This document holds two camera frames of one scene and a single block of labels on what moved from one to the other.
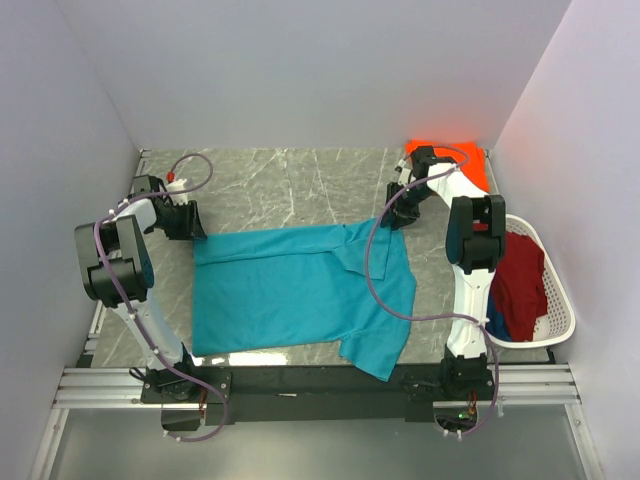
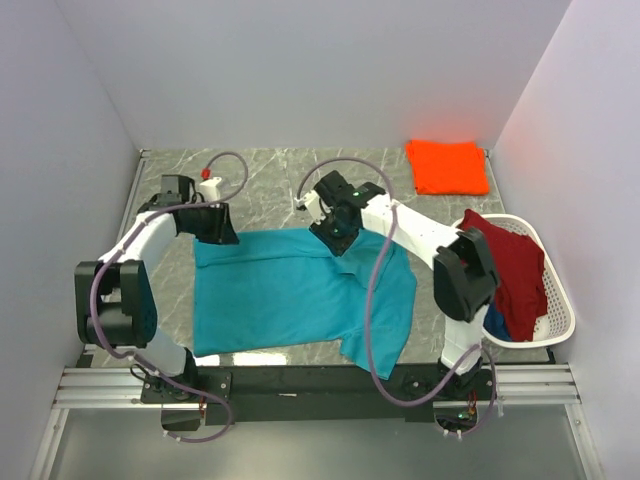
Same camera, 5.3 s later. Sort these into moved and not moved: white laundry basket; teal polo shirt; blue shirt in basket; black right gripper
Moved: black right gripper
Not moved: white laundry basket; blue shirt in basket; teal polo shirt
